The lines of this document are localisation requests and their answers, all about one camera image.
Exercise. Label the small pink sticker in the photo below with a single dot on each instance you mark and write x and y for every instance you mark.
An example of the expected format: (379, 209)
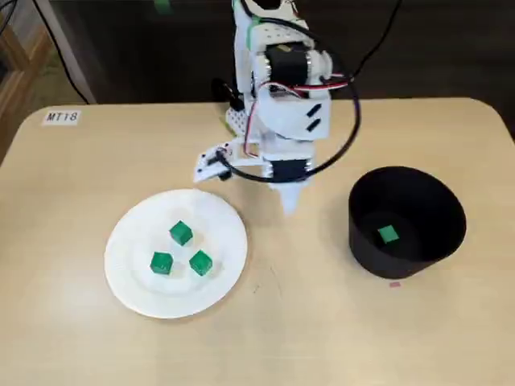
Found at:
(395, 284)

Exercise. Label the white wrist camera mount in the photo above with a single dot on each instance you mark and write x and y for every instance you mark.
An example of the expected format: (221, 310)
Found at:
(207, 167)

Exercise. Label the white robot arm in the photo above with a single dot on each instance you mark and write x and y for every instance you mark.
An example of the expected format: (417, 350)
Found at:
(281, 116)

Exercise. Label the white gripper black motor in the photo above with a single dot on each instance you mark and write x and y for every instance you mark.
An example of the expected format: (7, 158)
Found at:
(289, 171)

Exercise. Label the green block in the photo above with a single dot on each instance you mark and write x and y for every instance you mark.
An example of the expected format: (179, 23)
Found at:
(161, 262)
(180, 232)
(200, 262)
(388, 235)

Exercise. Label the green base plate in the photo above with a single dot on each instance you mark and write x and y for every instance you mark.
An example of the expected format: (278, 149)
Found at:
(223, 122)

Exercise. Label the white MT18 label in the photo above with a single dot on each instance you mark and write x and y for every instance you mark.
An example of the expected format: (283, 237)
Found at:
(61, 117)

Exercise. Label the white paper plate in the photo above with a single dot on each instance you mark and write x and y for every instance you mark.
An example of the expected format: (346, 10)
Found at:
(133, 289)

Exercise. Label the black pot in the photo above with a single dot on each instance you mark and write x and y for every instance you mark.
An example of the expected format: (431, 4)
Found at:
(362, 241)

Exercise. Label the white post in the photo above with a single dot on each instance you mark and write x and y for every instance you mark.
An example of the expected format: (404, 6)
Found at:
(60, 48)

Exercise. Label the black table clamp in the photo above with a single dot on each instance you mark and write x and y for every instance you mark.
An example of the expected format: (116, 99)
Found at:
(223, 89)

